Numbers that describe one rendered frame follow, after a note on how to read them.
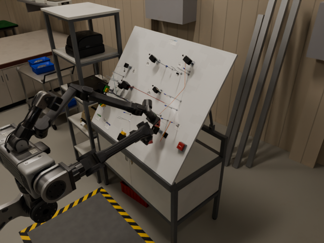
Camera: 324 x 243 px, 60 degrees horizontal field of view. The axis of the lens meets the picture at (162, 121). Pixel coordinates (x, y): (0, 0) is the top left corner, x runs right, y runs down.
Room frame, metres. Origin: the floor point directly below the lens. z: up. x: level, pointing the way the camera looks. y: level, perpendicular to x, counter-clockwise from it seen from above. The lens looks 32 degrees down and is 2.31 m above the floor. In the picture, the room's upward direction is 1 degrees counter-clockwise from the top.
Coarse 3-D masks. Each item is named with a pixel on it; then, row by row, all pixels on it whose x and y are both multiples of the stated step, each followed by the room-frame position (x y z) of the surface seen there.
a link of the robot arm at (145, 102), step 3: (144, 99) 1.79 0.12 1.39; (147, 99) 1.80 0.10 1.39; (144, 102) 1.77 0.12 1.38; (147, 102) 1.77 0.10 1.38; (150, 102) 1.78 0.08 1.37; (138, 105) 1.70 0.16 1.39; (141, 105) 1.71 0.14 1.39; (144, 105) 1.73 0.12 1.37; (150, 105) 1.75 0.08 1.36; (141, 108) 1.68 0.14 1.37; (144, 108) 1.69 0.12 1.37; (141, 114) 1.70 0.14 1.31
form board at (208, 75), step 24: (144, 48) 2.47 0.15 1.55; (168, 48) 2.28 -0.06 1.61; (192, 48) 2.12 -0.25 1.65; (120, 72) 2.49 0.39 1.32; (144, 72) 2.29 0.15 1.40; (168, 72) 2.12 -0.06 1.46; (192, 72) 1.97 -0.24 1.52; (216, 72) 1.85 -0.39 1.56; (144, 96) 2.12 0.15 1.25; (168, 96) 1.97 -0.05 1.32; (192, 96) 1.84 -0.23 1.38; (216, 96) 1.73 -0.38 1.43; (96, 120) 2.31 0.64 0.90; (120, 120) 2.13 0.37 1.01; (144, 120) 1.96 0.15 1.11; (192, 120) 1.70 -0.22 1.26; (144, 144) 1.81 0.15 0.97; (168, 144) 1.69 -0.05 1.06; (192, 144) 1.58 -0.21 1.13; (168, 168) 1.55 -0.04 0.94
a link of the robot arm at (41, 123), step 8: (72, 88) 1.65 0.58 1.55; (80, 88) 1.67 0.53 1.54; (64, 96) 1.58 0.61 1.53; (72, 96) 1.61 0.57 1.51; (80, 96) 1.67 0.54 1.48; (64, 104) 1.53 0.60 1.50; (48, 112) 1.44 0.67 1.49; (56, 112) 1.45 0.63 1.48; (40, 120) 1.35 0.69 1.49; (48, 120) 1.36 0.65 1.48; (40, 128) 1.30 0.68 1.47; (48, 128) 1.34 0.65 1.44
